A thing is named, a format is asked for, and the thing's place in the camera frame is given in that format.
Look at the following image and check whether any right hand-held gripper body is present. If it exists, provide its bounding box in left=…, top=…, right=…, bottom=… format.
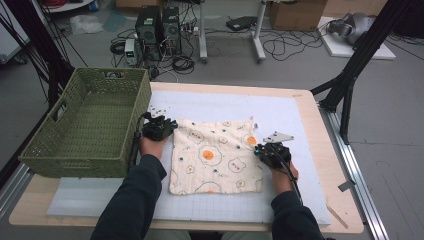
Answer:
left=259, top=131, right=295, bottom=169

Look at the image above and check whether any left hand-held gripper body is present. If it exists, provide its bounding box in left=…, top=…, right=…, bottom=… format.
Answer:
left=142, top=105, right=172, bottom=142

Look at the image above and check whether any cream egg print cloth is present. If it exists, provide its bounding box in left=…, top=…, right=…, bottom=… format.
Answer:
left=168, top=116, right=266, bottom=196

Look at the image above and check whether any person's left hand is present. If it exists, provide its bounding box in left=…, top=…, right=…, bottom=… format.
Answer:
left=139, top=135, right=171, bottom=160

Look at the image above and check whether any person's right hand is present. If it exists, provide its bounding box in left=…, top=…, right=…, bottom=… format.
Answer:
left=270, top=162, right=300, bottom=195

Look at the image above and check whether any white grid mat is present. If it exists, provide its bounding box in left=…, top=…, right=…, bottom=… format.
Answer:
left=46, top=89, right=332, bottom=226

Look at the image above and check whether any green woven basket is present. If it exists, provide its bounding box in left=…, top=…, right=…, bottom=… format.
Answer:
left=18, top=67, right=153, bottom=179

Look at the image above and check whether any grey tape piece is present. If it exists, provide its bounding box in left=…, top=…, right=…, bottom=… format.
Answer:
left=337, top=179, right=357, bottom=193

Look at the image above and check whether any white bench power supply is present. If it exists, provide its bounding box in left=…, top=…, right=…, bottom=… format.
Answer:
left=123, top=38, right=138, bottom=67

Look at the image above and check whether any thin wooden stick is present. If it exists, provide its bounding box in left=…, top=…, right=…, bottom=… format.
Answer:
left=326, top=204, right=350, bottom=230

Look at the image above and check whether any black computer tower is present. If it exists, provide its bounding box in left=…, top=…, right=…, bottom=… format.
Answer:
left=134, top=5, right=163, bottom=62
left=161, top=6, right=183, bottom=56

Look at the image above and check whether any white desk leg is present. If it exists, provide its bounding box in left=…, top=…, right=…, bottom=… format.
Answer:
left=251, top=0, right=268, bottom=63
left=198, top=0, right=209, bottom=64

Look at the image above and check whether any black flat device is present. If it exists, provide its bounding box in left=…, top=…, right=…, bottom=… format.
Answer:
left=225, top=15, right=258, bottom=32

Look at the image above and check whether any black metal stand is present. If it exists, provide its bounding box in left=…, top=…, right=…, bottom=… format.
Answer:
left=3, top=0, right=77, bottom=113
left=309, top=0, right=412, bottom=145

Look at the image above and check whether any clear plastic bag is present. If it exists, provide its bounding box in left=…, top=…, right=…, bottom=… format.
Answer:
left=69, top=13, right=105, bottom=36

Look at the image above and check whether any brown cardboard box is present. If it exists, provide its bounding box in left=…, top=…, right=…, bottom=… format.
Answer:
left=269, top=0, right=328, bottom=32

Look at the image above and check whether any white floor board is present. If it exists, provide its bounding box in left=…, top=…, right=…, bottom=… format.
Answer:
left=316, top=15, right=398, bottom=62

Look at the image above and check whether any grey headset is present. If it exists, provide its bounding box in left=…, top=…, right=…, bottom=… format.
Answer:
left=326, top=12, right=377, bottom=46

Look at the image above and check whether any white round table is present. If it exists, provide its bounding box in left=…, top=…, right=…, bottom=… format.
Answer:
left=41, top=0, right=97, bottom=14

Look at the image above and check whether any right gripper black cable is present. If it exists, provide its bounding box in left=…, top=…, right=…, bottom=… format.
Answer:
left=271, top=144, right=304, bottom=205

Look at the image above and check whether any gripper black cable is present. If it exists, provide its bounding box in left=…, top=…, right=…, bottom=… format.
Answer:
left=271, top=144, right=304, bottom=205
left=128, top=111, right=151, bottom=171

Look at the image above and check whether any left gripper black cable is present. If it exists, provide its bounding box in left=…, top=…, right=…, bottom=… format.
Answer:
left=128, top=111, right=151, bottom=171

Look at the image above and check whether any coiled black cable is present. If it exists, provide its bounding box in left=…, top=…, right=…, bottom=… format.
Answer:
left=171, top=54, right=197, bottom=76

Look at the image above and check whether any aluminium floor rail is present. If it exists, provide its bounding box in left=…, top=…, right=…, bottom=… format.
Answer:
left=319, top=105, right=390, bottom=240
left=0, top=162, right=34, bottom=219

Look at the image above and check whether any black cable tangle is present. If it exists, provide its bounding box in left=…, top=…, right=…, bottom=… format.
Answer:
left=180, top=3, right=201, bottom=46

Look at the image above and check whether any floor cable bundle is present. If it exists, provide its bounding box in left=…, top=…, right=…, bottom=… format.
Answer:
left=262, top=29, right=323, bottom=62

